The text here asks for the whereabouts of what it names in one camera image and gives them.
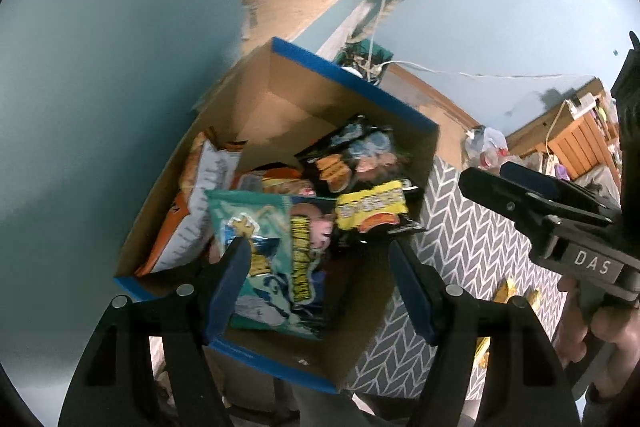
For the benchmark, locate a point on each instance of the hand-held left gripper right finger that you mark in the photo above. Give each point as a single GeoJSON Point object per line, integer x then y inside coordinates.
{"type": "Point", "coordinates": [412, 292]}

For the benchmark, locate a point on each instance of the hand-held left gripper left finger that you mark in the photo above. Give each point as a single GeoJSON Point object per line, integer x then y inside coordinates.
{"type": "Point", "coordinates": [230, 292]}

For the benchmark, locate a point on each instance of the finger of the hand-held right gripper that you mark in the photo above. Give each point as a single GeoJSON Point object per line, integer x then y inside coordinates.
{"type": "Point", "coordinates": [540, 179]}
{"type": "Point", "coordinates": [505, 199]}

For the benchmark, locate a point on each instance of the teal snack bag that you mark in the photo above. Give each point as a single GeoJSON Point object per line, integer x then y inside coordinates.
{"type": "Point", "coordinates": [280, 267]}

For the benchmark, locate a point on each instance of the black and yellow snack bag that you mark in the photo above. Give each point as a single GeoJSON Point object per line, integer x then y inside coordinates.
{"type": "Point", "coordinates": [375, 212]}

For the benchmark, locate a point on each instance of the orange and white snack bag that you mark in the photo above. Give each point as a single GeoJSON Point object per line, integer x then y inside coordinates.
{"type": "Point", "coordinates": [192, 207]}

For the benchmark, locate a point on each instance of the blue cardboard box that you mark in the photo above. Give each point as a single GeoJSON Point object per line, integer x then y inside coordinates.
{"type": "Point", "coordinates": [280, 122]}

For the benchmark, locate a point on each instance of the person's right hand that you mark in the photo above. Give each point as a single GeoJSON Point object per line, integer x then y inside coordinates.
{"type": "Point", "coordinates": [615, 347]}

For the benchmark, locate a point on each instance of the wooden headboard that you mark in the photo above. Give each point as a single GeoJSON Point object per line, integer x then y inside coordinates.
{"type": "Point", "coordinates": [575, 137]}

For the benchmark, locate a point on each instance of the clear plastic bag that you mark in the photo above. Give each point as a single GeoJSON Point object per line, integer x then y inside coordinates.
{"type": "Point", "coordinates": [487, 147]}

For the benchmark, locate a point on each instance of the yellow snack packet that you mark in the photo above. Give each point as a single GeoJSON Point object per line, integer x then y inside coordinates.
{"type": "Point", "coordinates": [505, 302]}

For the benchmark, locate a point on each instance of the teal plastic crate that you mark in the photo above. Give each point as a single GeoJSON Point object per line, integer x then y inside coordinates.
{"type": "Point", "coordinates": [365, 57]}

